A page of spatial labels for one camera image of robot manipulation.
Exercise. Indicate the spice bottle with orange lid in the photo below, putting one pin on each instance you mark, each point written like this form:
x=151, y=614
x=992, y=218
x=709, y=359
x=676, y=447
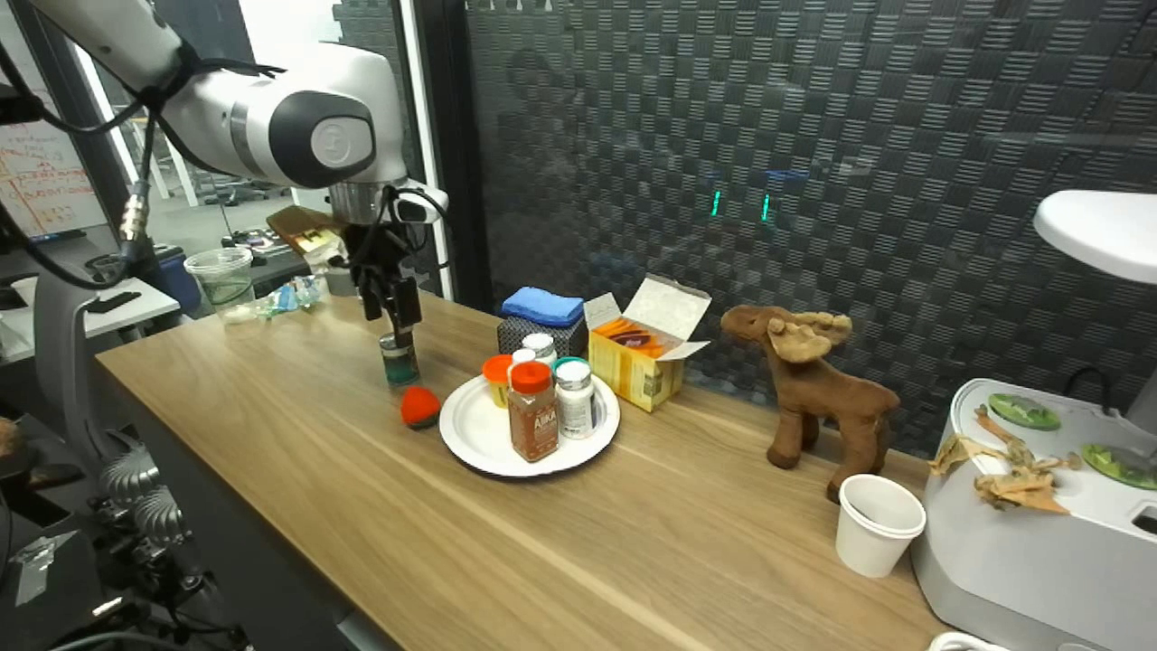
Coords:
x=532, y=418

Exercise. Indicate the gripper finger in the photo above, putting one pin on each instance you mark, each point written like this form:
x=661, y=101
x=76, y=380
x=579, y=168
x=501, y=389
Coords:
x=407, y=307
x=372, y=303

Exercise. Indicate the blue cloth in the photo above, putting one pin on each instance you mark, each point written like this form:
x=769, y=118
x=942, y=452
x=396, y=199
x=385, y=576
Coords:
x=542, y=306

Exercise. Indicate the dried plant leaves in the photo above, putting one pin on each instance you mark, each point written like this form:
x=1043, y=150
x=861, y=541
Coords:
x=1017, y=484

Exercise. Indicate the green plant pod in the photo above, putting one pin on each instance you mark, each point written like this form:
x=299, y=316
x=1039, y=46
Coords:
x=1024, y=411
x=1121, y=466

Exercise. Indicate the teal-lidded bottle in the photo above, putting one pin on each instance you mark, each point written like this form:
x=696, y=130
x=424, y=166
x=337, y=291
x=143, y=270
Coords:
x=565, y=360

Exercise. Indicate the brown moose plushie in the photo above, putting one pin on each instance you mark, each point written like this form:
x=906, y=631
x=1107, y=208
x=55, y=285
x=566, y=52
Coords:
x=827, y=393

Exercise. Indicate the white desk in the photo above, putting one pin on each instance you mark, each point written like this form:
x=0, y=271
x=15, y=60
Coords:
x=108, y=316

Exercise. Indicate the open yellow cardboard box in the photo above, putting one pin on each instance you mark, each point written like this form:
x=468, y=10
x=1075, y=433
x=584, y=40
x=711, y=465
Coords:
x=637, y=375

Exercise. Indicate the clear plastic cup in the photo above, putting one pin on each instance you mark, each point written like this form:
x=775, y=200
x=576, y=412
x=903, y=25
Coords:
x=221, y=280

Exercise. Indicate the orange round plushie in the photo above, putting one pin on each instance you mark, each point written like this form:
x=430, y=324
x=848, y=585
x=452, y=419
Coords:
x=420, y=407

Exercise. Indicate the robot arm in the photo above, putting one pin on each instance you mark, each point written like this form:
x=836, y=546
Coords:
x=271, y=117

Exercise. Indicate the blue bin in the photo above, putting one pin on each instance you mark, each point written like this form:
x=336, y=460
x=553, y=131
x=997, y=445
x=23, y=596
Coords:
x=179, y=280

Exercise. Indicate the crumpled plastic wrapper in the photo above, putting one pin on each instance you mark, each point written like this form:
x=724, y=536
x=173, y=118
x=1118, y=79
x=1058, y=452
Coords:
x=289, y=297

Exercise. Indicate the white plate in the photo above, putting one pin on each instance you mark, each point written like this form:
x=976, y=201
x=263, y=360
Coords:
x=479, y=434

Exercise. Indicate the black patterned tissue box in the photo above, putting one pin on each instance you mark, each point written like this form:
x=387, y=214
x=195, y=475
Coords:
x=560, y=339

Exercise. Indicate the white paper cup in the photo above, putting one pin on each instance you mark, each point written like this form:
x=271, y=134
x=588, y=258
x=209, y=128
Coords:
x=872, y=533

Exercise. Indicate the white pill bottle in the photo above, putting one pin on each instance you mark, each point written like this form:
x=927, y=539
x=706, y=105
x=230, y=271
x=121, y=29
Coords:
x=575, y=402

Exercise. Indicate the white planter appliance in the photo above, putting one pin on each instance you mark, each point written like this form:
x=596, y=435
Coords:
x=1021, y=561

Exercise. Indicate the row of orange packets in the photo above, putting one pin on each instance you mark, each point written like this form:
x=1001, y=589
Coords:
x=633, y=336

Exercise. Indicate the small bottle with teal contents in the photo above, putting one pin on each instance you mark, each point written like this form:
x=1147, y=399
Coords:
x=399, y=363

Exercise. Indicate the brown cardboard box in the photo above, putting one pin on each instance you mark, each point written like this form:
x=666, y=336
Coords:
x=303, y=228

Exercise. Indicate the small grey cup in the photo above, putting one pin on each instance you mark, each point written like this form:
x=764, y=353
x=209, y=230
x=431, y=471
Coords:
x=339, y=278

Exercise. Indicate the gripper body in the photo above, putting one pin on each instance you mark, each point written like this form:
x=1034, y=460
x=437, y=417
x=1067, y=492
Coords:
x=375, y=249

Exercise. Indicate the white-capped bottle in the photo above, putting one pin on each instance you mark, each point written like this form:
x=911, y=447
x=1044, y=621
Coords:
x=540, y=345

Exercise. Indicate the whiteboard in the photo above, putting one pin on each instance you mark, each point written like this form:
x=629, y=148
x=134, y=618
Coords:
x=45, y=181

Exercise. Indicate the small yellow bottle orange lid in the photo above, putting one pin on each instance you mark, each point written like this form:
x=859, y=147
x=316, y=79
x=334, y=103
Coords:
x=497, y=378

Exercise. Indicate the white lamp head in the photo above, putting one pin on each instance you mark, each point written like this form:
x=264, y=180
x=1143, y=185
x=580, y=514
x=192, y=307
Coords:
x=1103, y=231

